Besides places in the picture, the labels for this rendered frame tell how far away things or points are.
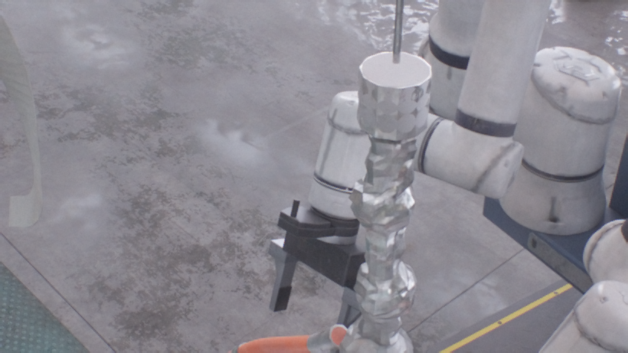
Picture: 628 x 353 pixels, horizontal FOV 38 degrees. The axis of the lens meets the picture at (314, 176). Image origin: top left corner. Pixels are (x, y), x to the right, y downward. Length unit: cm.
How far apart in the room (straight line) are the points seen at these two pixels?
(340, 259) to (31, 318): 142
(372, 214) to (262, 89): 288
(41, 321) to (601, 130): 157
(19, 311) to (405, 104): 219
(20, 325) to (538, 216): 145
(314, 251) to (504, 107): 33
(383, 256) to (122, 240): 224
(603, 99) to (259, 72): 212
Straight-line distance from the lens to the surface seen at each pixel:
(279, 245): 136
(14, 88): 107
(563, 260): 162
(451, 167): 129
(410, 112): 45
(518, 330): 202
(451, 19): 151
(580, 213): 163
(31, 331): 251
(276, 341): 69
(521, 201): 163
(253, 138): 309
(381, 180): 49
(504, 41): 124
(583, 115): 152
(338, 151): 123
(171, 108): 328
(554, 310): 208
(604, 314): 96
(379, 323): 56
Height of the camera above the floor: 175
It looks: 37 degrees down
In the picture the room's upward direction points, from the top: straight up
